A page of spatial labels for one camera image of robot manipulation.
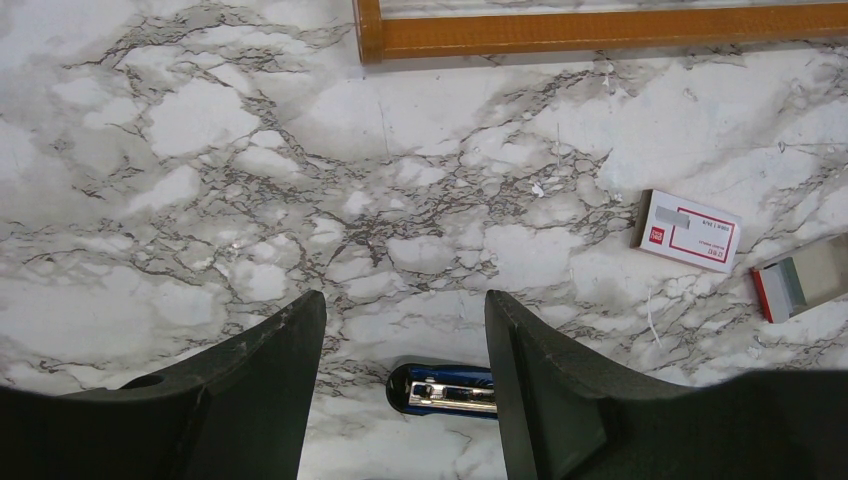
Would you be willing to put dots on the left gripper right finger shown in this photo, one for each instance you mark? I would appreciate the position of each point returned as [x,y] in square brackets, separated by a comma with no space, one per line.
[566,411]

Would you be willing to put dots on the blue stapler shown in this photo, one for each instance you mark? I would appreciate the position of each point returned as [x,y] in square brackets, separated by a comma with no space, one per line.
[459,390]

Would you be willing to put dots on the orange wooden shelf rack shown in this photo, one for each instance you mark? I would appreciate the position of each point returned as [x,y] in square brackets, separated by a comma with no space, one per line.
[381,39]

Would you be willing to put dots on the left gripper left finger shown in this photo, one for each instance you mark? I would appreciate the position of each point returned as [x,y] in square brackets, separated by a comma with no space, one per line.
[237,410]

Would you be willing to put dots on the grey staples tray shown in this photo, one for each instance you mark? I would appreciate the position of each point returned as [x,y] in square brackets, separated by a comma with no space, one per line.
[802,279]

